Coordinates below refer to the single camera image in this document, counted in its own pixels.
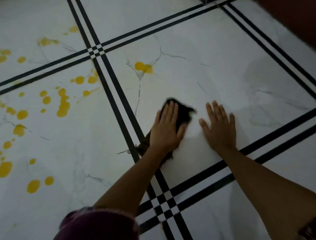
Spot maroon garment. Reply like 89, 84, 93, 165
53, 207, 140, 240

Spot dark brown wooden furniture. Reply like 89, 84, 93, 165
254, 0, 316, 51

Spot person's right forearm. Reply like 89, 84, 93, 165
217, 147, 316, 240

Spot person's left forearm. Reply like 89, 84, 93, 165
93, 145, 174, 218

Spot dark cleaning cloth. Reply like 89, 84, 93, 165
135, 97, 197, 169

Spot person's left hand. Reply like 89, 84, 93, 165
150, 101, 187, 150

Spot yellow liquid spill drops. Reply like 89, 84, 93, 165
0, 25, 154, 195

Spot person's right hand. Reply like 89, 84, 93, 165
199, 100, 237, 155

